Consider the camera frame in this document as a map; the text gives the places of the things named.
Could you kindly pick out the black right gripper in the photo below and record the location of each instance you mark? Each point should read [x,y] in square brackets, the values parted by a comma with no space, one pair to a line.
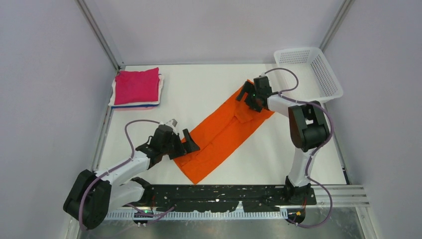
[248,87]

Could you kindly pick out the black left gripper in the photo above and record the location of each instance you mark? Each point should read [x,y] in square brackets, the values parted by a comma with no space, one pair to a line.
[188,146]

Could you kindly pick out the orange t shirt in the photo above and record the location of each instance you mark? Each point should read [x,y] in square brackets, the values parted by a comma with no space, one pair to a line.
[219,135]

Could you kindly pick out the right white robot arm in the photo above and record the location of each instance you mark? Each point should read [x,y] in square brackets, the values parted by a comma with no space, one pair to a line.
[309,131]

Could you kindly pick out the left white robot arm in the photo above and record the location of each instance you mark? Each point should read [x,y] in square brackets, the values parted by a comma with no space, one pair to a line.
[96,193]

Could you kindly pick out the white plastic laundry basket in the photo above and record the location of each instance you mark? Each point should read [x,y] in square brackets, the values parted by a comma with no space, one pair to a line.
[317,80]

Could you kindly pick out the magenta folded t shirt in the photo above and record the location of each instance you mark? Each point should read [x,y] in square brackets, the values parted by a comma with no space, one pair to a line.
[136,87]

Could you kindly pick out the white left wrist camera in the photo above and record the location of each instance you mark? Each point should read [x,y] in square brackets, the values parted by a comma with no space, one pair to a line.
[171,123]

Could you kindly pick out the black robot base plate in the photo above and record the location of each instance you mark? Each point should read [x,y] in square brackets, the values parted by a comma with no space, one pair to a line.
[215,198]

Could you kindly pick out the aluminium frame rail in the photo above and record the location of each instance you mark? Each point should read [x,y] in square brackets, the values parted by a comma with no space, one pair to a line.
[332,196]

